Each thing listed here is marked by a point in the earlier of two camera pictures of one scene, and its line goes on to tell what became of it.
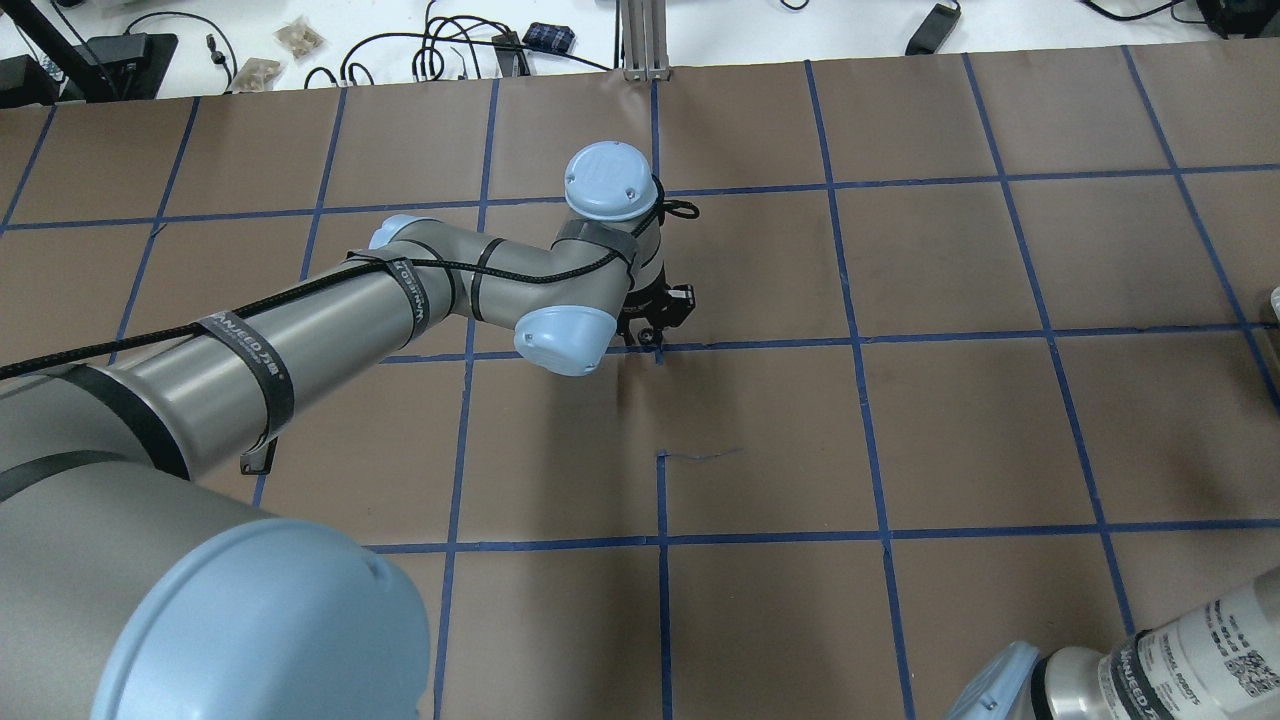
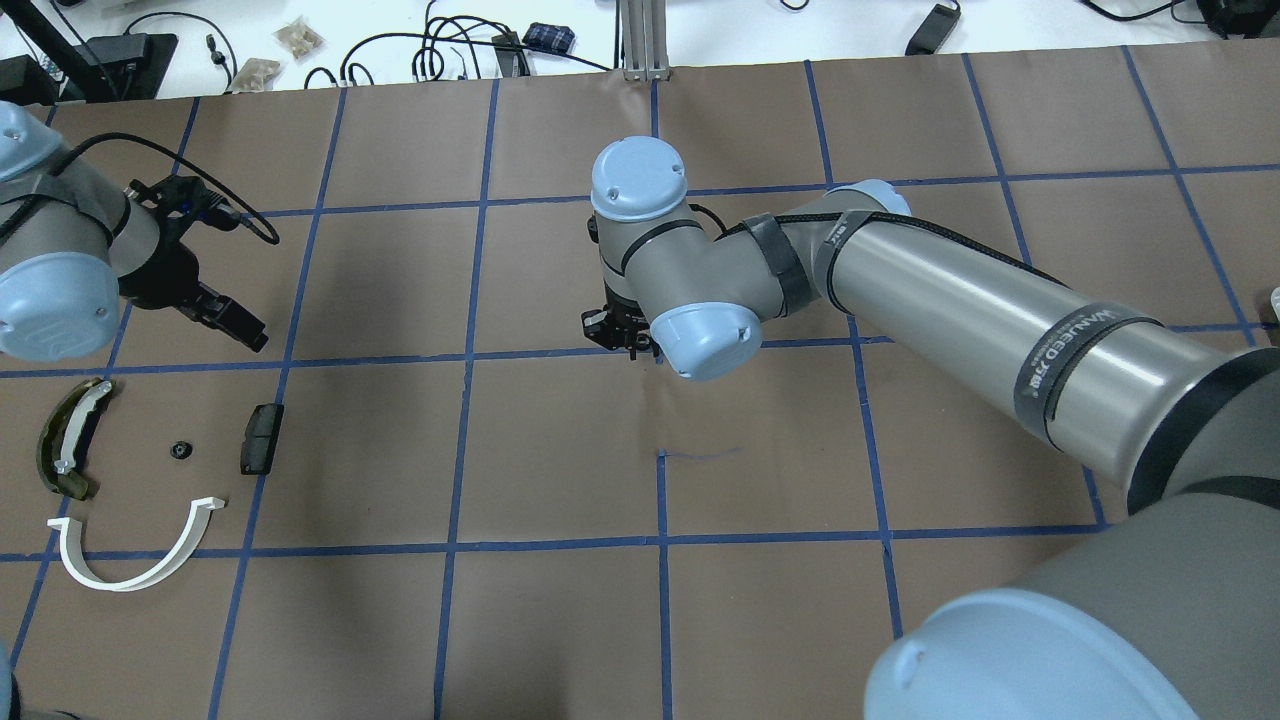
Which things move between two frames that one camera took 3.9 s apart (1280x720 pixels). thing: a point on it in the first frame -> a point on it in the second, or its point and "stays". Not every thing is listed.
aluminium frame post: x=643 y=33 stays
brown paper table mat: x=981 y=355 stays
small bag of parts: x=301 y=36 stays
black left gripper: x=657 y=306 -> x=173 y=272
